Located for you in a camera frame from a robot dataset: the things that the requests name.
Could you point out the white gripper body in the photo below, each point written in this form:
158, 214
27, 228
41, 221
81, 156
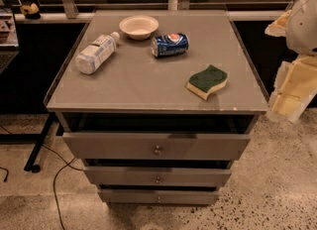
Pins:
303, 26

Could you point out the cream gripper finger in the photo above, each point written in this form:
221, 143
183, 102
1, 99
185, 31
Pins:
278, 27
294, 88

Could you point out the grey drawer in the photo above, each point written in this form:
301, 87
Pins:
138, 146
157, 176
138, 196

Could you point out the grey drawer cabinet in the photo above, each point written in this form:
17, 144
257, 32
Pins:
135, 92

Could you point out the grey bottom drawer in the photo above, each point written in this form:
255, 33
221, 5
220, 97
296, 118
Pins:
138, 196

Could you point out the grey top drawer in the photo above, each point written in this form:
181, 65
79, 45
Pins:
138, 146

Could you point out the green yellow sponge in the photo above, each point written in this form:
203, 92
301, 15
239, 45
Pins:
207, 81

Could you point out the blue pepsi can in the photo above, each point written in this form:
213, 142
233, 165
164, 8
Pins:
168, 45

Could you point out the white paper bowl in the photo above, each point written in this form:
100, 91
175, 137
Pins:
139, 27

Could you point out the clear plastic water bottle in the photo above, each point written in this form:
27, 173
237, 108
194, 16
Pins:
91, 58

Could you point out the small yellow black toy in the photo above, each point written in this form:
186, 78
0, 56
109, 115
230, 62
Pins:
30, 10

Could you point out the black desk leg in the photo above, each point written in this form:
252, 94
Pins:
36, 139

